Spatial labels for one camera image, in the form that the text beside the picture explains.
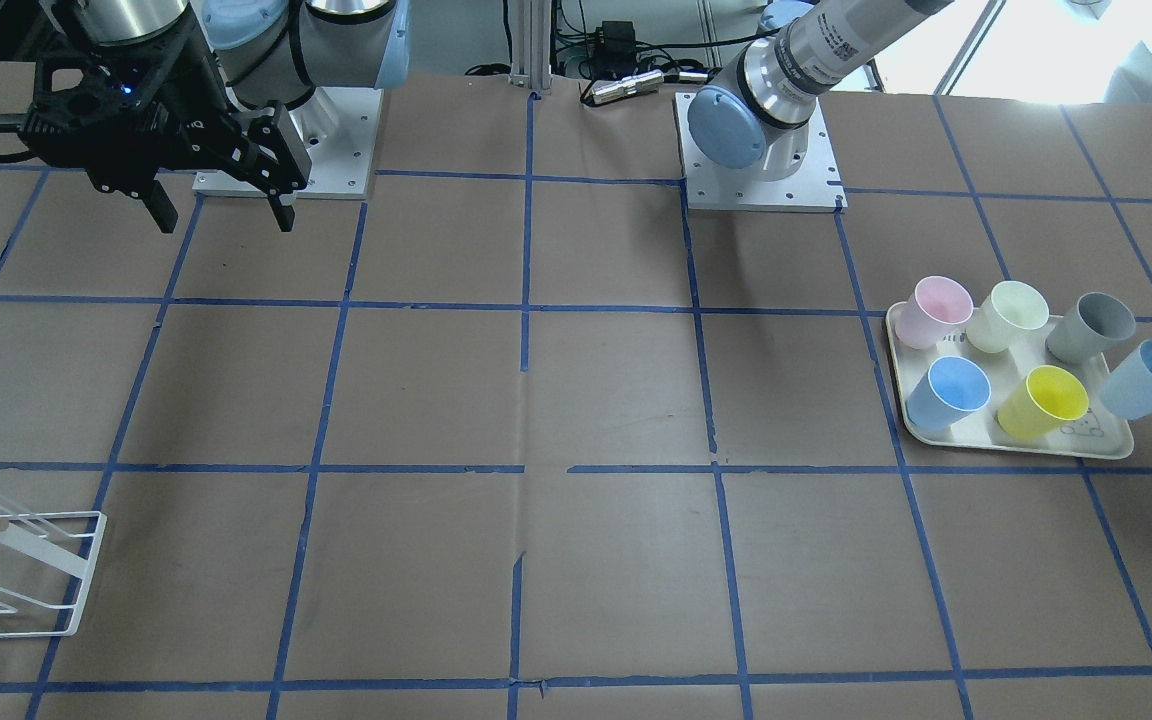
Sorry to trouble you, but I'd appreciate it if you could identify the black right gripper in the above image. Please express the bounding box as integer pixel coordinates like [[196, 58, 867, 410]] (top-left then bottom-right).
[[18, 20, 311, 234]]

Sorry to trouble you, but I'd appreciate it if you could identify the light blue ikea cup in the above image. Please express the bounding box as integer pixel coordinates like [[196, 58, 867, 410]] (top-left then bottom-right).
[[1097, 340, 1152, 420]]

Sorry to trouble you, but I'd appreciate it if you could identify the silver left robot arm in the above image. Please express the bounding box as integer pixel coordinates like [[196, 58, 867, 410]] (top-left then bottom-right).
[[677, 1, 945, 323]]

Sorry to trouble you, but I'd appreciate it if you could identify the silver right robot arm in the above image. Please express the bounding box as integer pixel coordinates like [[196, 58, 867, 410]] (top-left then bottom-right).
[[15, 1, 410, 232]]

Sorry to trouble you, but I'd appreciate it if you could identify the grey plastic cup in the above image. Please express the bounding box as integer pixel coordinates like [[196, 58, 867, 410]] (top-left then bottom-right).
[[1046, 291, 1137, 364]]

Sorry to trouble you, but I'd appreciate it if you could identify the yellow plastic cup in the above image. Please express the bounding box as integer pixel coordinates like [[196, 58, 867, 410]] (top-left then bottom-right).
[[995, 365, 1091, 441]]

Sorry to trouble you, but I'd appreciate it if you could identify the cream white plastic cup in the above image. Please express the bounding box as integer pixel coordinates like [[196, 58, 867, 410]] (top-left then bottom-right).
[[967, 281, 1049, 354]]

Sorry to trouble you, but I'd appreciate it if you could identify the blue plastic cup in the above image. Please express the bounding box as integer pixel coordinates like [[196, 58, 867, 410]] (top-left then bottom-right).
[[905, 356, 992, 430]]

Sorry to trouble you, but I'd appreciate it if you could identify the pink plastic cup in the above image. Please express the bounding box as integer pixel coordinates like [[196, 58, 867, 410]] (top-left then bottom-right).
[[893, 275, 975, 350]]

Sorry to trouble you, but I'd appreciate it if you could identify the cream plastic tray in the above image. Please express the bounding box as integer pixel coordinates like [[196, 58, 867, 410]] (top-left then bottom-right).
[[885, 301, 1135, 460]]

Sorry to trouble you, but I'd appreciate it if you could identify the black power adapter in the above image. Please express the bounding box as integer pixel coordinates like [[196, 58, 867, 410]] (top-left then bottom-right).
[[589, 20, 639, 79]]

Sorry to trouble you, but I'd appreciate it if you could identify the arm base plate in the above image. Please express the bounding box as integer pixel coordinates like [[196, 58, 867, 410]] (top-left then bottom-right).
[[192, 86, 384, 200], [675, 90, 849, 213]]

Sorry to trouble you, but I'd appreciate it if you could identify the white wire cup rack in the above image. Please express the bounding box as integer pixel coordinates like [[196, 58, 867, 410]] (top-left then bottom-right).
[[0, 491, 109, 641]]

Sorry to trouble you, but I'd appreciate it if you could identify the silver cable connector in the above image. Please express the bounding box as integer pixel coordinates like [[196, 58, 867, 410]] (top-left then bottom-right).
[[579, 69, 666, 108]]

